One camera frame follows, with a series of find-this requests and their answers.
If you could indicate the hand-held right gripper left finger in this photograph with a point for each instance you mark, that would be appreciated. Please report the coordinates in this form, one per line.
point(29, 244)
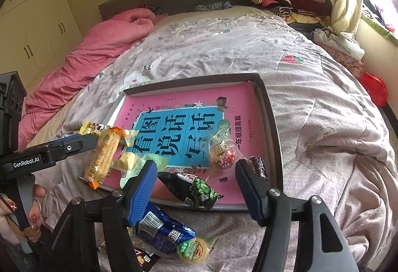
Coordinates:
point(141, 197)

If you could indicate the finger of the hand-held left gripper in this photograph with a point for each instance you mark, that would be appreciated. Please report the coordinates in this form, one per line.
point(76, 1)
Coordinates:
point(53, 154)

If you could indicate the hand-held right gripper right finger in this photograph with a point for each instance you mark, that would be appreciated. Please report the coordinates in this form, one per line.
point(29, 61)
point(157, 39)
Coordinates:
point(250, 194)

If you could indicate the dark red candy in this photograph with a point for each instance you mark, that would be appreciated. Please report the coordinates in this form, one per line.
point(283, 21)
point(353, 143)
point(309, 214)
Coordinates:
point(258, 166)

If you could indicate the pale yellow green snack packet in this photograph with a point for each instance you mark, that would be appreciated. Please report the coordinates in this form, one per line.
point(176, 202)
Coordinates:
point(133, 166)

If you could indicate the yellow corn snack packet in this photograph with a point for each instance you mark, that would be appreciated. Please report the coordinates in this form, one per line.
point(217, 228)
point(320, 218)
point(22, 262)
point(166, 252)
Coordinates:
point(102, 155)

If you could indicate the clear packet with red snack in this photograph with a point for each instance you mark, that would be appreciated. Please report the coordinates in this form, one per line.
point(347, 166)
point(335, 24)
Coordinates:
point(222, 152)

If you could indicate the black green pea packet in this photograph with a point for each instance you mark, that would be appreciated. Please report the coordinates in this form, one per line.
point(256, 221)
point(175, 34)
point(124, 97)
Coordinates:
point(192, 189)

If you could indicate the shallow grey cardboard box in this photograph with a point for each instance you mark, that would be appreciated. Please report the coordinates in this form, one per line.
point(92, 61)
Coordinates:
point(273, 141)

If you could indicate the person's left hand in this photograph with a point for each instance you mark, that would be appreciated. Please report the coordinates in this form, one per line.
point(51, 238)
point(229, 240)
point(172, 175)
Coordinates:
point(34, 217)

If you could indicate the shiny blue snack packet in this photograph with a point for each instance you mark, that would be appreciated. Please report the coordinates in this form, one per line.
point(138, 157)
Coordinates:
point(164, 228)

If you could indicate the small black red packet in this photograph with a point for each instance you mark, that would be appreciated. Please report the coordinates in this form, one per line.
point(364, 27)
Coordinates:
point(145, 258)

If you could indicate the round yellow cake packet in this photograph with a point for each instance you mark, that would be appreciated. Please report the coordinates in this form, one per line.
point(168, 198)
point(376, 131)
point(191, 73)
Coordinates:
point(194, 248)

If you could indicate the cream wardrobe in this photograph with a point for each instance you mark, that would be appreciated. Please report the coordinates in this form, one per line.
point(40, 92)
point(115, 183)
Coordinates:
point(34, 29)

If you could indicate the pink quilt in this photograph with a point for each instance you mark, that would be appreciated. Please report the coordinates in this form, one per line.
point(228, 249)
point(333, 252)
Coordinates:
point(90, 57)

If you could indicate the pink and blue book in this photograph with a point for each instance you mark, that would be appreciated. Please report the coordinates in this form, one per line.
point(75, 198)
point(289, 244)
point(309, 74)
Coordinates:
point(186, 104)

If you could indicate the red plastic bag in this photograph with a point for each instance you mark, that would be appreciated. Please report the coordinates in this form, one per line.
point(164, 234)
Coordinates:
point(374, 88)

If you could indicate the pink floral cloth bundle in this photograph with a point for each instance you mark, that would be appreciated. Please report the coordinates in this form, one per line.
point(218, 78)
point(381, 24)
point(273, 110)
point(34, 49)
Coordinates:
point(342, 48)

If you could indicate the dark floral pillow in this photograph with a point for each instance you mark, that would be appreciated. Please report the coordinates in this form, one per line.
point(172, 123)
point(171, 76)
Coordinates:
point(213, 6)

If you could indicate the clothes on window sill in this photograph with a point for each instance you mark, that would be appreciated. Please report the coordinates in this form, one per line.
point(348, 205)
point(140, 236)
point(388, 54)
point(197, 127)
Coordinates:
point(377, 15)

